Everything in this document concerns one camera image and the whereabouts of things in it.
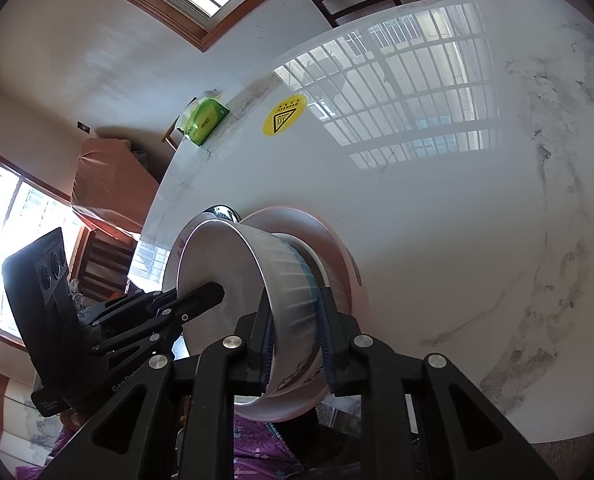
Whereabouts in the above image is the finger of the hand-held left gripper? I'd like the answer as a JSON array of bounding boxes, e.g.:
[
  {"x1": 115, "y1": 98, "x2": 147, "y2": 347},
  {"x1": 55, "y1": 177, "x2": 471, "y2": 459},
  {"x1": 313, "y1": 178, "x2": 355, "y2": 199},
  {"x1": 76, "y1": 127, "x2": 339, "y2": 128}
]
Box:
[
  {"x1": 92, "y1": 322, "x2": 183, "y2": 357},
  {"x1": 149, "y1": 282, "x2": 226, "y2": 324}
]

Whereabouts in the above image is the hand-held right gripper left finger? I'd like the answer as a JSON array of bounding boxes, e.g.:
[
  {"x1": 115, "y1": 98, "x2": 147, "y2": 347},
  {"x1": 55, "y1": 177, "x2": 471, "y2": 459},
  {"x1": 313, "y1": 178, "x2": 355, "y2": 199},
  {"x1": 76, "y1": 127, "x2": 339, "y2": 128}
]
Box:
[{"x1": 37, "y1": 304, "x2": 278, "y2": 480}]

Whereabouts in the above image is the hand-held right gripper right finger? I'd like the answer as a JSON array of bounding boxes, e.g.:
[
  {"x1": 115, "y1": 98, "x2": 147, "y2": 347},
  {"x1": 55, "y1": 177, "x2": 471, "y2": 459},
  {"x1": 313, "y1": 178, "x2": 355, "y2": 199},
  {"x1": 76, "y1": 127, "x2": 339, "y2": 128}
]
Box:
[{"x1": 318, "y1": 287, "x2": 558, "y2": 480}]

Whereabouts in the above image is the white ribbed bowl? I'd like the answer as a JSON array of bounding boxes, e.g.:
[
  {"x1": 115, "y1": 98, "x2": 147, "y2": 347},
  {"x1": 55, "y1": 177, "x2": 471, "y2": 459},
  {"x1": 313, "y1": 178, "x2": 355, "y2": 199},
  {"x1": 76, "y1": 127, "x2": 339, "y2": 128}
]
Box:
[{"x1": 176, "y1": 210, "x2": 328, "y2": 408}]

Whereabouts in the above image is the pink bowl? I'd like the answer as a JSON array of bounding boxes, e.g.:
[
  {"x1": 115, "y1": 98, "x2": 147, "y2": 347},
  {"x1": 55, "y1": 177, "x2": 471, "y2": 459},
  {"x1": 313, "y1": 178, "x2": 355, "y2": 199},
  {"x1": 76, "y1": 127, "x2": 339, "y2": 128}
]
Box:
[{"x1": 236, "y1": 205, "x2": 374, "y2": 423}]

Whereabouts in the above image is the dark wooden slatted bench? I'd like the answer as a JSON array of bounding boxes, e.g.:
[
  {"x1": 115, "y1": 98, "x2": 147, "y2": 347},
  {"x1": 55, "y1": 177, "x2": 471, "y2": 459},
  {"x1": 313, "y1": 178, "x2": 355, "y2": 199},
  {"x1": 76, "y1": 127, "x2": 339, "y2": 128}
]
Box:
[{"x1": 78, "y1": 224, "x2": 138, "y2": 302}]

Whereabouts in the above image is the shiny metal object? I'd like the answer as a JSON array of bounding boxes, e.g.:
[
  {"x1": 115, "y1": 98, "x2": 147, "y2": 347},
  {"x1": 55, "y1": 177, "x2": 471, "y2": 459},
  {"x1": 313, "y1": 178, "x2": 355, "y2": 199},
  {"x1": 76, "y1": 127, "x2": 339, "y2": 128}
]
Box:
[{"x1": 201, "y1": 203, "x2": 241, "y2": 224}]

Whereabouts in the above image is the purple patterned clothing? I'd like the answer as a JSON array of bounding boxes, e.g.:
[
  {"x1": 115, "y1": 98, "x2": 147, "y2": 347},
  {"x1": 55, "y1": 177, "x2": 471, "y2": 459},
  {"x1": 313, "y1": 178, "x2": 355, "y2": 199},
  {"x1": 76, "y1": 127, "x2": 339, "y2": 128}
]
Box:
[{"x1": 17, "y1": 405, "x2": 430, "y2": 480}]

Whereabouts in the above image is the orange wrapped furniture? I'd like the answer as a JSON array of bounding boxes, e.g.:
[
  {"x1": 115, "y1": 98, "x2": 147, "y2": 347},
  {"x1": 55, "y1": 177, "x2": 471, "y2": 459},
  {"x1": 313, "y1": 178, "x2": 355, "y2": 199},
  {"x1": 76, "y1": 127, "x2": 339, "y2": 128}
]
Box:
[{"x1": 71, "y1": 136, "x2": 160, "y2": 233}]

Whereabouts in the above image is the light wooden chair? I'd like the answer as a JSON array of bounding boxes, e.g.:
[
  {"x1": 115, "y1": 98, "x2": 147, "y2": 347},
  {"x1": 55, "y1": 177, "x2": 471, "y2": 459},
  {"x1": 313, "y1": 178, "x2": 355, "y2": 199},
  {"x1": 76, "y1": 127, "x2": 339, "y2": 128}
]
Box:
[{"x1": 161, "y1": 97, "x2": 198, "y2": 151}]

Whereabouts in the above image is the green tissue pack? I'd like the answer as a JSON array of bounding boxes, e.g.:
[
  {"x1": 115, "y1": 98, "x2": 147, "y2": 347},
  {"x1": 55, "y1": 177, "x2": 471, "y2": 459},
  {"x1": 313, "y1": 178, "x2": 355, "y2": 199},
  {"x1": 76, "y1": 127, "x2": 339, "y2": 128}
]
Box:
[{"x1": 179, "y1": 97, "x2": 230, "y2": 149}]

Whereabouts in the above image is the round yellow warning sticker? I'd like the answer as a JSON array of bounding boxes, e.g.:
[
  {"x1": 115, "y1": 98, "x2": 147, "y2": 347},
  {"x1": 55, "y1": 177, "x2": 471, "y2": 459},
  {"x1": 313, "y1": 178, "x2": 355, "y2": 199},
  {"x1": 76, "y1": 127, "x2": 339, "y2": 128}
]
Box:
[{"x1": 262, "y1": 93, "x2": 308, "y2": 137}]

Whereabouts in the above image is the side window with wooden frame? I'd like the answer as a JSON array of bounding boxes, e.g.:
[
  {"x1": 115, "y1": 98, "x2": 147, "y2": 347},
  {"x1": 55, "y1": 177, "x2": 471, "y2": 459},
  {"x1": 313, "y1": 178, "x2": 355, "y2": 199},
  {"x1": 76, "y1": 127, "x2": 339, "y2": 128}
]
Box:
[{"x1": 0, "y1": 154, "x2": 94, "y2": 357}]

